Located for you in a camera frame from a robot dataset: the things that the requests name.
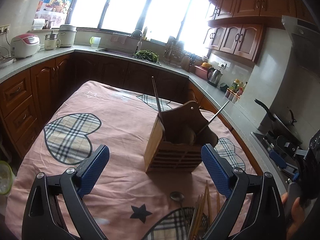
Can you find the upper wooden wall cabinets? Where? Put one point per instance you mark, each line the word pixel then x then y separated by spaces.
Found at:
pixel 238 27

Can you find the wall power socket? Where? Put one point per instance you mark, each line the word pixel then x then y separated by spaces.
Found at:
pixel 4 29

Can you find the white pink rice cooker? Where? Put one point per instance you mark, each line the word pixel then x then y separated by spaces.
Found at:
pixel 24 45

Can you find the lower wooden base cabinets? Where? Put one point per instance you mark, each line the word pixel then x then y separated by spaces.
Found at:
pixel 30 97

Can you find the large white cooker pot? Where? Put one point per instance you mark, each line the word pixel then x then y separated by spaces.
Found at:
pixel 66 35

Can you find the range hood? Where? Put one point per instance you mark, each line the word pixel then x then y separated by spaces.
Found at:
pixel 304 54

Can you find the condiment bottles group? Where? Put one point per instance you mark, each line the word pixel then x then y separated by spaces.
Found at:
pixel 234 92

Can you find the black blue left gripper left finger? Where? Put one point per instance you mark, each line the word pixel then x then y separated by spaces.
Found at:
pixel 43 218

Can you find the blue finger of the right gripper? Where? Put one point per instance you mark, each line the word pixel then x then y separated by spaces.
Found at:
pixel 280 162

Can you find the black wok with handle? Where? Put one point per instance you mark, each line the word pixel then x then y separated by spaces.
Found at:
pixel 285 128

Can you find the fruit beach poster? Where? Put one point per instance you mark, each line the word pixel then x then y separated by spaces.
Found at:
pixel 53 11

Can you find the kitchen window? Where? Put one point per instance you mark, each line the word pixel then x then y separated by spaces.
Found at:
pixel 185 20

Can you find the dark chopstick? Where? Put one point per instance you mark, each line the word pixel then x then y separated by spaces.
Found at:
pixel 158 104

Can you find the wooden utensil holder box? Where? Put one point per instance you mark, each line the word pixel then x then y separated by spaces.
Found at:
pixel 176 140

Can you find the metal dish rack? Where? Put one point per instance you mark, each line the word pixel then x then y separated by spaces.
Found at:
pixel 175 54

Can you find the gas stove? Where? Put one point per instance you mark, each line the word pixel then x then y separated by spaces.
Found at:
pixel 279 144

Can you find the green white plastic jug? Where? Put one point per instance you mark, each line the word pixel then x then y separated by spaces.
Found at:
pixel 94 42

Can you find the green leafy vegetables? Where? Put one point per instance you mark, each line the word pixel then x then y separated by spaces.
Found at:
pixel 146 55

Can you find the small white electric pot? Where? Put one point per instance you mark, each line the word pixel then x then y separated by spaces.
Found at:
pixel 51 41

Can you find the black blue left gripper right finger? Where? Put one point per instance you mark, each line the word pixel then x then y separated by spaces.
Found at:
pixel 265 217

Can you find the bundle of wooden chopsticks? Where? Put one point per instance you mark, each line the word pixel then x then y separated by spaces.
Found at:
pixel 202 216

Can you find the metal spoon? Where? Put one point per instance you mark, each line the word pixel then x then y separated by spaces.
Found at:
pixel 178 197

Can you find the chrome kitchen faucet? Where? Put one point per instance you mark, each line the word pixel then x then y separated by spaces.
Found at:
pixel 138 34

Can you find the green rimmed bowl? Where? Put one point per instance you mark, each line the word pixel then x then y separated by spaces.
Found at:
pixel 6 178

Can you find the stainless electric kettle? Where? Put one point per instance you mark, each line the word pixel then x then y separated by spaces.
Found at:
pixel 213 76

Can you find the pink container with fruit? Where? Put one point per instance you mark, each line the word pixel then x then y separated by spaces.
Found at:
pixel 202 70

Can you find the person's right hand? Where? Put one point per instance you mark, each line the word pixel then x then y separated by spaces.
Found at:
pixel 298 216

